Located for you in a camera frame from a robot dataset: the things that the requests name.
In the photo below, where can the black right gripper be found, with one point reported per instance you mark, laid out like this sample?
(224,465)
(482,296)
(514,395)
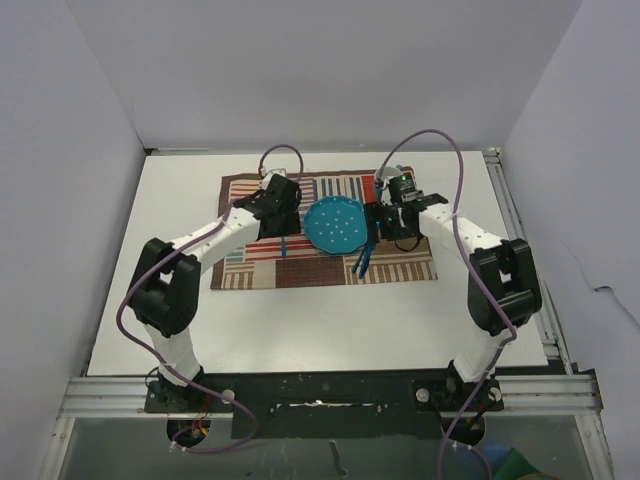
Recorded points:
(376,213)

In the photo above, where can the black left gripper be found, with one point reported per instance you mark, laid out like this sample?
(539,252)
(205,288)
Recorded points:
(290,227)

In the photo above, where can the blue metallic knife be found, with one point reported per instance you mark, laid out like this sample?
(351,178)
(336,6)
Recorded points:
(365,262)

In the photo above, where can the white blue mug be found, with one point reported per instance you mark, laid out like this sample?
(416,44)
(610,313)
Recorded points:
(385,173)

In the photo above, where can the striped patchwork placemat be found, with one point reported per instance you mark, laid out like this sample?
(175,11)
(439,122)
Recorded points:
(259,265)

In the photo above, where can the blue polka dot plate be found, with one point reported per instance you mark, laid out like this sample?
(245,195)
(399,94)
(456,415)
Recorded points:
(336,225)

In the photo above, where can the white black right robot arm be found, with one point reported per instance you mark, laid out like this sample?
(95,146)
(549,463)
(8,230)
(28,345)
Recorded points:
(503,290)

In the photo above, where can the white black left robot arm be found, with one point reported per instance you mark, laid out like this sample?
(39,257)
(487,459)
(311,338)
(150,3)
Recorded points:
(164,290)

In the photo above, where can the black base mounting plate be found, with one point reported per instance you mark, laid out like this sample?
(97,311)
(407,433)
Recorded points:
(330,405)

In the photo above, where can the green object bottom corner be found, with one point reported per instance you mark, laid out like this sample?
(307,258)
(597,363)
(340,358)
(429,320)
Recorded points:
(514,466)

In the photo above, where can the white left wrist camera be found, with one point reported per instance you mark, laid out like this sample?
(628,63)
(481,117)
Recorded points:
(274,172)

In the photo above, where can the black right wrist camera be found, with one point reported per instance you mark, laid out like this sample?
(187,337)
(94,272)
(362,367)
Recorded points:
(402,188)

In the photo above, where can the aluminium right frame rail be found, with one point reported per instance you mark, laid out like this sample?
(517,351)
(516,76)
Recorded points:
(547,320)

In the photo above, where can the aluminium frame rail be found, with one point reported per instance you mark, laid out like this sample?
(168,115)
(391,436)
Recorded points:
(547,320)
(522,395)

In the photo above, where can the aluminium front frame rail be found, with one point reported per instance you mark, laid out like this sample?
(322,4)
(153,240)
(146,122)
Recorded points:
(522,395)

